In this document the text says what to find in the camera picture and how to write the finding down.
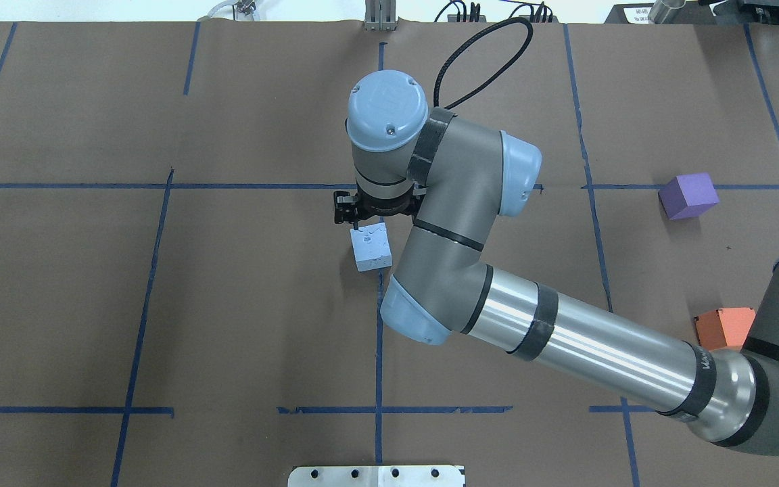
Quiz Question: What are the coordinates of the orange foam block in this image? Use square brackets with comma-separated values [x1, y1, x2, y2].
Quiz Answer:
[693, 307, 755, 350]

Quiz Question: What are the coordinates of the light blue foam block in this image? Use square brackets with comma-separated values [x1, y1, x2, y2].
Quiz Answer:
[350, 222, 393, 273]

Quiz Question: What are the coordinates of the purple foam block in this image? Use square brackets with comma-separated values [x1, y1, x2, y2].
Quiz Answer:
[658, 172, 720, 220]

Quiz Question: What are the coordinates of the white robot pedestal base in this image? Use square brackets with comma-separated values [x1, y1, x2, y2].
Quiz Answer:
[287, 465, 467, 486]

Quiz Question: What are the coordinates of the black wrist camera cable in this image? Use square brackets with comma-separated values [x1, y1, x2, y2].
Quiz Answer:
[433, 18, 534, 110]

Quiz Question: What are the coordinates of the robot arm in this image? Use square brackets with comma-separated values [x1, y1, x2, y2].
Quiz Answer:
[335, 70, 779, 456]

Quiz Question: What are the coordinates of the aluminium frame post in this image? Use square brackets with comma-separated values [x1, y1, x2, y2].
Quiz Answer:
[364, 0, 398, 32]

